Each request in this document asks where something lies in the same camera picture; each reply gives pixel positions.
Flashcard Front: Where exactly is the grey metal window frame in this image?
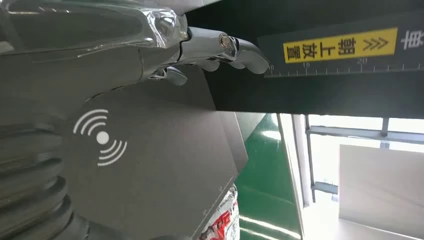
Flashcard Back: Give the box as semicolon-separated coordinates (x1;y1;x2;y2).
304;114;424;204

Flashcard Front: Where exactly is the grey courier bag package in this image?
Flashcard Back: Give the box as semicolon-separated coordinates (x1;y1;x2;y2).
198;183;240;240

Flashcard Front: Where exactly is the black inbound scanner machine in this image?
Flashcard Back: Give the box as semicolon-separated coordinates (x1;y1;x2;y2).
61;0;424;240

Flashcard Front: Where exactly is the green conveyor belt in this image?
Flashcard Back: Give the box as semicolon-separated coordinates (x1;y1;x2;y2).
233;112;303;240

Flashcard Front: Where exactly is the yellow label with arrows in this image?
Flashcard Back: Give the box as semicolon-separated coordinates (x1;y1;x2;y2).
283;27;399;64

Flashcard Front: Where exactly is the pale flat panel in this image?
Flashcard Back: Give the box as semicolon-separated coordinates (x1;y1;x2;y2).
337;144;424;240

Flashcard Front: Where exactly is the aluminium conveyor frame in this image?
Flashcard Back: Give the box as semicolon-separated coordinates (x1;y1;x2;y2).
276;113;314;240

